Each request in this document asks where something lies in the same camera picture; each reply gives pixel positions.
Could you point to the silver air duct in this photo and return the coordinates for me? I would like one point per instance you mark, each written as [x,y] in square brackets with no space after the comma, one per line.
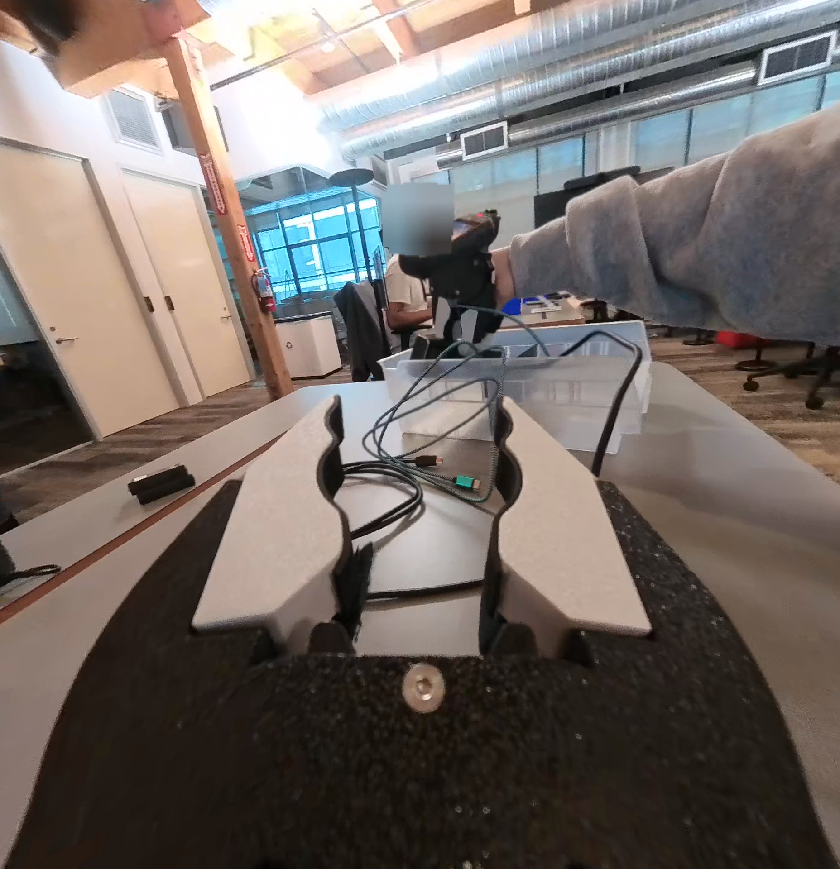
[406,129]
[562,54]

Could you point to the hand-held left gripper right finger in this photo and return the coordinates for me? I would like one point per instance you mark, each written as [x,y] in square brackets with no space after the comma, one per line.
[562,536]

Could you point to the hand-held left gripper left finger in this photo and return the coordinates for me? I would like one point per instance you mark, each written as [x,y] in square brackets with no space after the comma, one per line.
[270,529]

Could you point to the black floor lamp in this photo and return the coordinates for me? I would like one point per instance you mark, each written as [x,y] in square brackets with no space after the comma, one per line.
[352,178]

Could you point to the red vertical sign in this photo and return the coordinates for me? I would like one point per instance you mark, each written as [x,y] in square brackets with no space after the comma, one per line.
[246,244]
[214,184]

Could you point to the person's right forearm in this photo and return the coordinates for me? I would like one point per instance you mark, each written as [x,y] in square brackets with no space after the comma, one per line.
[698,237]

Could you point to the wooden support post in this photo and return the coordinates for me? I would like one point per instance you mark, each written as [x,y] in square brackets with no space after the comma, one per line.
[199,122]

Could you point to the black office chair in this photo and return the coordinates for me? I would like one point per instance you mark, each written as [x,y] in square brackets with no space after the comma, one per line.
[827,366]

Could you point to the red storage box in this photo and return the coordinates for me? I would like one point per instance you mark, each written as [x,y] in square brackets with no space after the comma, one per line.
[739,339]

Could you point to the white duct vent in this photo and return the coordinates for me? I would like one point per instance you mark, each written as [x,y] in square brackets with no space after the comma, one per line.
[797,58]
[484,140]

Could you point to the red fire extinguisher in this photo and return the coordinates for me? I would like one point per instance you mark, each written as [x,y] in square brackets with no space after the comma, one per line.
[265,292]

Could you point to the dark jacket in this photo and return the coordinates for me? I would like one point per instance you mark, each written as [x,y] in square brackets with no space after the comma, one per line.
[362,326]

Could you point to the person's right hand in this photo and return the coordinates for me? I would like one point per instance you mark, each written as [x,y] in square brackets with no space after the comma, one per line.
[502,275]

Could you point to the clear plastic storage box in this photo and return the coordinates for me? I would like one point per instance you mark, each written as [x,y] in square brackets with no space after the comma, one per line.
[562,400]

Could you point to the black usb hub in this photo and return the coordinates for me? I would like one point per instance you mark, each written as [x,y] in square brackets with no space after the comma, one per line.
[421,347]

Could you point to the white recycling bin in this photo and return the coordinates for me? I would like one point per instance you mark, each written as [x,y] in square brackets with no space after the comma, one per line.
[304,346]

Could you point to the black computer monitor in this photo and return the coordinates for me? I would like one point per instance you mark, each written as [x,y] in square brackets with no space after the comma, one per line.
[555,207]

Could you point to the wall vent grille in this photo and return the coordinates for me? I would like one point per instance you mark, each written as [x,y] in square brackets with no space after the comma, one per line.
[133,121]

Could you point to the cream door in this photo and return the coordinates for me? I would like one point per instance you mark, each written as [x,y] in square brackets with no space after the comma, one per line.
[87,271]
[189,285]

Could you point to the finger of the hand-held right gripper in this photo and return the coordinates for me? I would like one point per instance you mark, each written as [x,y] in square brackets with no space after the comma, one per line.
[445,319]
[473,327]

